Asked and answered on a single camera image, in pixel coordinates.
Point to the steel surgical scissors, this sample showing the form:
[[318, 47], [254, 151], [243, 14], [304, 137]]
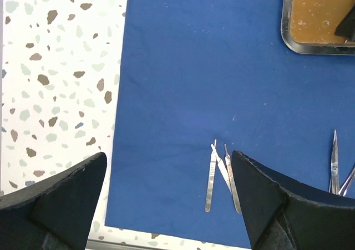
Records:
[[334, 186]]

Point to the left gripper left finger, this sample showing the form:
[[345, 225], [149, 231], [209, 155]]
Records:
[[55, 213]]

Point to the aluminium left side rail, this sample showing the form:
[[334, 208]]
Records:
[[1, 85]]

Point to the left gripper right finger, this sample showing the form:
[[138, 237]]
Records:
[[280, 212]]

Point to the steel tray orange liner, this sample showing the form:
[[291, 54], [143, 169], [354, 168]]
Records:
[[308, 26]]

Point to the aluminium rail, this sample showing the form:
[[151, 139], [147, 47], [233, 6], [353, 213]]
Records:
[[1, 85], [102, 245]]

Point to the blue surgical cloth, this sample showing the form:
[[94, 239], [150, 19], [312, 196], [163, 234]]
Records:
[[197, 72]]

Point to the aluminium front rail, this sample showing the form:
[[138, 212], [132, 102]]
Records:
[[102, 245]]

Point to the steel scalpel handle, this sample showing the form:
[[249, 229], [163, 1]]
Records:
[[210, 183]]

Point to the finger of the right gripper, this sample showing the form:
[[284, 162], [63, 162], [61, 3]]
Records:
[[346, 28]]

